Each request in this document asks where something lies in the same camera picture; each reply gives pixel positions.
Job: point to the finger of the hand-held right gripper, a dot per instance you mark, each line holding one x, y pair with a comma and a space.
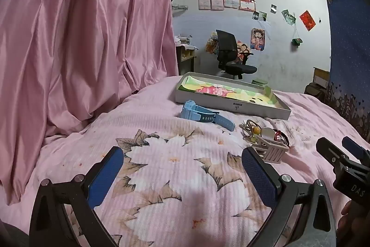
354, 148
328, 148

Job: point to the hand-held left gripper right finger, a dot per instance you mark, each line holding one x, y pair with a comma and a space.
260, 177

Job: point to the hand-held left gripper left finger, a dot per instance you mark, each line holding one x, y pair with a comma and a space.
105, 174

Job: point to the grey hair claw clip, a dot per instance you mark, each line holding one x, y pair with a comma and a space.
271, 152

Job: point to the grey shallow cardboard box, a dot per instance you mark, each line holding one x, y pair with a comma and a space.
202, 102

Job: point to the blue smartwatch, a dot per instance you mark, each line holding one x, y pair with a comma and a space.
192, 111

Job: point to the person's right hand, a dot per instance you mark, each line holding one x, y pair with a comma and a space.
346, 213

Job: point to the dark bag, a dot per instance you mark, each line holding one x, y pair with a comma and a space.
313, 92

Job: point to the brown cardboard box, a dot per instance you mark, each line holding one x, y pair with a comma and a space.
321, 76

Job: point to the colourful painted paper sheet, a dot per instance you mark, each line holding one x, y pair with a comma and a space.
231, 92

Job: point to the blue printed curtain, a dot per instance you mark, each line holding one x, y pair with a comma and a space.
347, 56

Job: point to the green plastic stool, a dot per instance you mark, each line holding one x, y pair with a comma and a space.
259, 82

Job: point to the cartoon poster behind chair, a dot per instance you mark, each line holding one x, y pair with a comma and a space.
242, 48

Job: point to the black office chair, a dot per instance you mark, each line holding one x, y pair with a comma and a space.
227, 46

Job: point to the colourful printed bag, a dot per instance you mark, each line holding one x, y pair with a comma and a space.
211, 44

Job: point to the pink satin curtain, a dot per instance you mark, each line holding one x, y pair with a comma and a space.
81, 33

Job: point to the wooden desk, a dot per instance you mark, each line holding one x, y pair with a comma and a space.
185, 54

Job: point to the green hanging wall ornament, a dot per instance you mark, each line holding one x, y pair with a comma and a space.
297, 42

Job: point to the red paper wall decoration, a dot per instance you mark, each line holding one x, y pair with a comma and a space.
307, 20

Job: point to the cartoon wall poster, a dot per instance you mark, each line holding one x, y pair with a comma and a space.
258, 39

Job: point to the scattered wall photo prints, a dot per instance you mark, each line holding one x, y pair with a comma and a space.
262, 15

